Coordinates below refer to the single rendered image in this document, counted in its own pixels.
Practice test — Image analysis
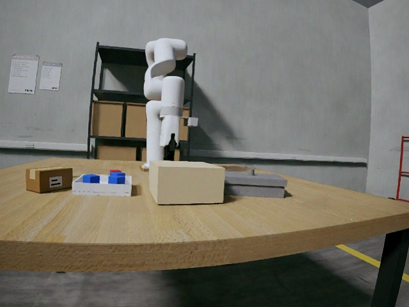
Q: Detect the brown cardboard box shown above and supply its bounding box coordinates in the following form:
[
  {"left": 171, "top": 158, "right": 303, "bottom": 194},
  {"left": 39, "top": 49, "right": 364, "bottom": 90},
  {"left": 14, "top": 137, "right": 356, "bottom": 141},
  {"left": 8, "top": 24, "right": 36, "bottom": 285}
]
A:
[{"left": 26, "top": 166, "right": 73, "bottom": 194}]

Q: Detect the light wooden cabinet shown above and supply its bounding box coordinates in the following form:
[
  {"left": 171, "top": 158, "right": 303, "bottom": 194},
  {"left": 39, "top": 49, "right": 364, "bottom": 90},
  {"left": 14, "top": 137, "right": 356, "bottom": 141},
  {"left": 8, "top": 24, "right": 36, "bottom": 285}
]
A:
[{"left": 149, "top": 160, "right": 225, "bottom": 205}]

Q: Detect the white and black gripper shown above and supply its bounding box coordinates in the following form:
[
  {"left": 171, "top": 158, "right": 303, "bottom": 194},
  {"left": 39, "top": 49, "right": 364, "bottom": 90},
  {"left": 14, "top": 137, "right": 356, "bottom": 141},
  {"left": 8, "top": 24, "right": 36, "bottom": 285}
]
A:
[{"left": 160, "top": 115, "right": 182, "bottom": 161}]

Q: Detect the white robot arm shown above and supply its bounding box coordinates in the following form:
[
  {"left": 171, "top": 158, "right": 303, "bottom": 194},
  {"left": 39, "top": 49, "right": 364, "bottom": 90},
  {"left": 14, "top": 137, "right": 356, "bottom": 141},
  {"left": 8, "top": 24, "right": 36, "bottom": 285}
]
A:
[{"left": 144, "top": 38, "right": 198, "bottom": 168}]

